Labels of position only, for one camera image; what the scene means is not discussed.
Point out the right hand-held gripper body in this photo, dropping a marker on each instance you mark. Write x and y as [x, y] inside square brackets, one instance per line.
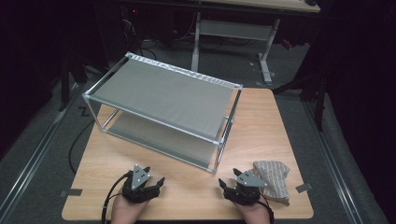
[249, 180]

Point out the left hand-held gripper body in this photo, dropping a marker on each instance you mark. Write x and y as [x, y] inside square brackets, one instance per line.
[137, 180]

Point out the beige striped towel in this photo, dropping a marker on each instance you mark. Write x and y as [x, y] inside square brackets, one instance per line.
[275, 180]

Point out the two-tier metal fabric rack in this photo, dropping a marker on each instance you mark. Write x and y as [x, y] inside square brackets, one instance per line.
[165, 96]

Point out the person's right hand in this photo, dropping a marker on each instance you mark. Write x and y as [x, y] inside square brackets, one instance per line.
[255, 214]

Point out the person's left hand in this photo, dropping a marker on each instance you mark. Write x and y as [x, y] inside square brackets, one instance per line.
[124, 213]

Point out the grey tape piece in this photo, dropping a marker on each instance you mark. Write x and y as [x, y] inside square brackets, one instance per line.
[73, 192]
[304, 188]

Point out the black metal stand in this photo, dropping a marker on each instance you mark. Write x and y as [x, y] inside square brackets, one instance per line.
[64, 87]
[320, 105]

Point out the white-legged desk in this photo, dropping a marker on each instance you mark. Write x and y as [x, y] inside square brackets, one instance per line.
[233, 29]

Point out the metal floor rail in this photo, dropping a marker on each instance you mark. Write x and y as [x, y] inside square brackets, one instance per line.
[34, 158]
[330, 158]

